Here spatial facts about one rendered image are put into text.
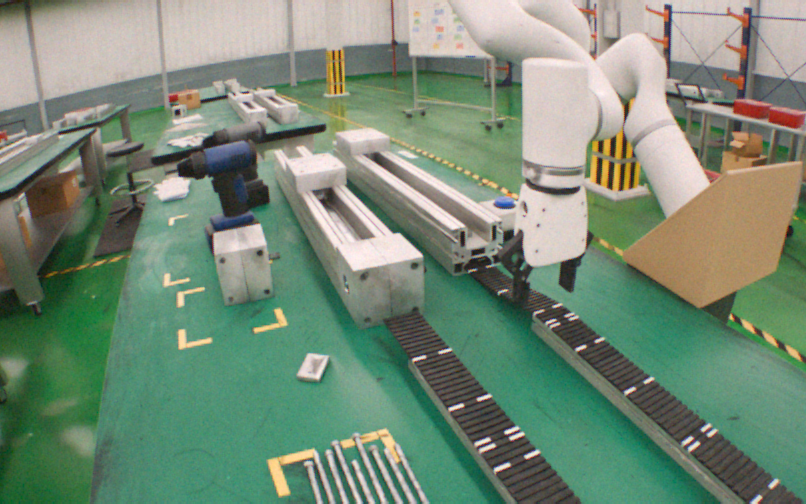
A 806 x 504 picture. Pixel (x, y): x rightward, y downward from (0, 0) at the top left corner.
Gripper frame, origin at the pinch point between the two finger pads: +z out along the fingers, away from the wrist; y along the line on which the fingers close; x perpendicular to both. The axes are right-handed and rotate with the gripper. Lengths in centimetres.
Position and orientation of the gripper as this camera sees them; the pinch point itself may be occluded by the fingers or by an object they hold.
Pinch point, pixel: (544, 288)
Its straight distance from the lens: 69.4
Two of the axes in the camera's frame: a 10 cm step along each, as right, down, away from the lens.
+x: -3.7, -3.8, 8.5
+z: 0.4, 9.1, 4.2
